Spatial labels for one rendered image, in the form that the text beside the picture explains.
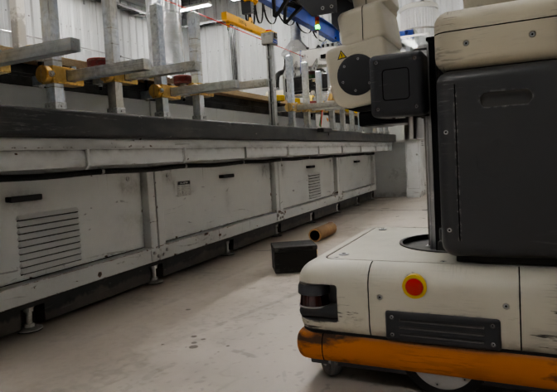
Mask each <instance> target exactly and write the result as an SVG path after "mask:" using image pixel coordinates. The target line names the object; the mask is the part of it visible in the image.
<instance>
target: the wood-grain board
mask: <svg viewBox="0 0 557 392"><path fill-rule="evenodd" d="M9 49H13V48H12V47H8V46H0V50H2V51H5V50H9ZM61 59H62V67H67V68H70V67H71V66H76V69H81V68H86V67H87V62H86V61H82V60H73V59H69V58H65V57H61ZM23 64H29V65H38V63H36V62H35V61H34V60H33V61H28V62H24V63H23ZM148 84H151V85H154V78H152V79H149V80H148ZM171 84H174V79H173V78H168V77H167V85H171ZM214 94H216V95H221V96H227V97H232V98H237V99H247V100H252V101H257V102H262V103H269V97H268V96H264V95H260V94H251V93H247V92H243V91H238V90H235V91H228V92H220V93H214ZM287 102H288V101H287V100H285V101H282V102H281V103H280V105H282V106H285V104H286V103H287Z"/></svg>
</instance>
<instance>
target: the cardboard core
mask: <svg viewBox="0 0 557 392"><path fill-rule="evenodd" d="M336 231H337V226H336V225H335V224H334V223H333V222H328V223H326V224H325V225H321V226H318V227H317V228H315V229H312V230H310V231H309V234H308V236H309V239H310V240H312V241H313V242H318V241H319V240H322V239H324V238H326V237H328V236H329V235H332V234H334V233H336Z"/></svg>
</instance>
